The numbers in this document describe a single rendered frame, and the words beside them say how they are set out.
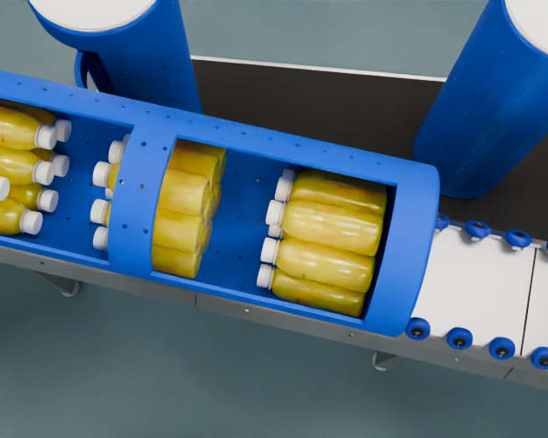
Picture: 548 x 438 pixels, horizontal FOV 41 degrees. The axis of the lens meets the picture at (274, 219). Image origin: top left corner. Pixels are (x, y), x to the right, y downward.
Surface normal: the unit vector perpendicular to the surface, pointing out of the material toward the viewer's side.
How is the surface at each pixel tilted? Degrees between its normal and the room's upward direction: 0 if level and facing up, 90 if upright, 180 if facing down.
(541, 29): 0
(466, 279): 0
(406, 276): 30
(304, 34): 0
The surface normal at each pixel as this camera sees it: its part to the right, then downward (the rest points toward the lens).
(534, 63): -0.52, 0.82
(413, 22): 0.01, -0.25
